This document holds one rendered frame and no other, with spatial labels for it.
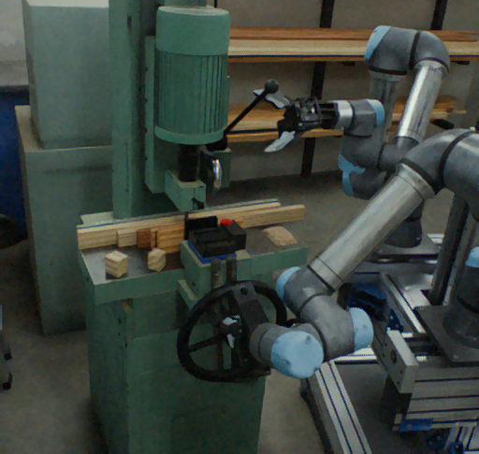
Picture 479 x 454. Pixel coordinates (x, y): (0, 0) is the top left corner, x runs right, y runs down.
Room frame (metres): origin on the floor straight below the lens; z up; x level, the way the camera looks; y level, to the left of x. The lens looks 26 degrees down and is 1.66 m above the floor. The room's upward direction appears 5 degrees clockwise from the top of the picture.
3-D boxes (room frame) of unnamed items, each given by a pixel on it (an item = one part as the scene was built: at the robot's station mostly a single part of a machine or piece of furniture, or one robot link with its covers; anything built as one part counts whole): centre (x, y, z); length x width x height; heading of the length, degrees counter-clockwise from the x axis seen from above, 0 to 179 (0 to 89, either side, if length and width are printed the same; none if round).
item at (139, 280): (1.31, 0.09, 0.87); 0.61 x 0.30 x 0.06; 117
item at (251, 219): (1.45, 0.06, 0.92); 0.58 x 0.02 x 0.04; 117
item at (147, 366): (1.51, 0.20, 0.36); 0.58 x 0.45 x 0.71; 27
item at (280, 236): (1.44, -0.12, 0.91); 0.10 x 0.07 x 0.02; 27
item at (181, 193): (1.42, 0.15, 1.03); 0.14 x 0.07 x 0.09; 27
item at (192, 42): (1.40, 0.14, 1.35); 0.18 x 0.18 x 0.31
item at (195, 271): (1.23, 0.05, 0.92); 0.15 x 0.13 x 0.09; 117
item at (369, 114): (1.46, -0.30, 1.27); 0.11 x 0.08 x 0.09; 117
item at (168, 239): (1.35, 0.09, 0.94); 0.24 x 0.02 x 0.07; 117
